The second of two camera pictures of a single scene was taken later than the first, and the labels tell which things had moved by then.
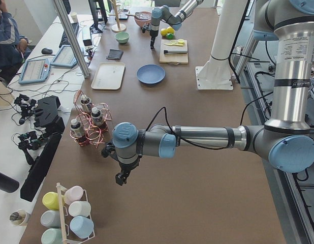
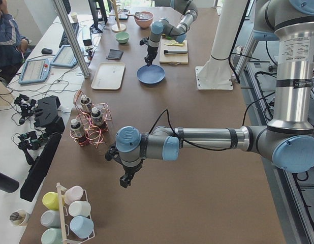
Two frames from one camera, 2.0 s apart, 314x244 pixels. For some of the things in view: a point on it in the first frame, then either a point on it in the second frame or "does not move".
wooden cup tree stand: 117,28 does not move
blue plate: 150,73 does not move
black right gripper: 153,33 → 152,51
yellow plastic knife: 178,44 does not move
